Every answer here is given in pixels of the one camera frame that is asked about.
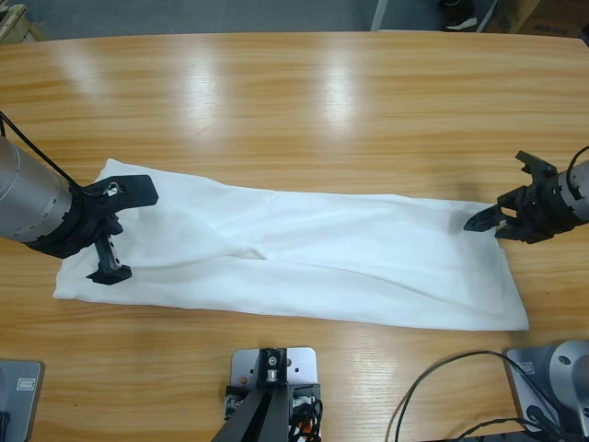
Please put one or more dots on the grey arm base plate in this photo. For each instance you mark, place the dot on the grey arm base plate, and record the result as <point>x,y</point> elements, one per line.
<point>543,387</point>
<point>18,401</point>

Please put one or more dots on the white Unitree T-shirt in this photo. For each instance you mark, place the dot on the white Unitree T-shirt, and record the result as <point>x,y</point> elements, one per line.
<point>304,258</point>

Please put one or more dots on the brown cardboard box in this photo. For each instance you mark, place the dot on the brown cardboard box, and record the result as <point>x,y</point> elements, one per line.
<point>543,14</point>

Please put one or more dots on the white block with dark post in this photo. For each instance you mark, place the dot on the white block with dark post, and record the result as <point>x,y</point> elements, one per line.
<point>272,396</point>

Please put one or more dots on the white metal post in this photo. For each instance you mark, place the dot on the white metal post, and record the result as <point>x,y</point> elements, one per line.
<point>379,14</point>

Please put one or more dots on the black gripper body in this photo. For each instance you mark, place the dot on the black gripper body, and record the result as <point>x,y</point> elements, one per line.
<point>83,221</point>
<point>543,207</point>

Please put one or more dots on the black white shoe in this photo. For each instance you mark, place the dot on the black white shoe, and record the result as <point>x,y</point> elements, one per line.
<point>456,17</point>

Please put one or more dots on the wooden pallet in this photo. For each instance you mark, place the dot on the wooden pallet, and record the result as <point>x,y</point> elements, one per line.
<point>18,23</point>

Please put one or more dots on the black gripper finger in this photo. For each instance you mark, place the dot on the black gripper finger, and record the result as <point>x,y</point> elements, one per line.
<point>133,189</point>
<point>536,166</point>
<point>483,219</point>
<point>109,267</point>

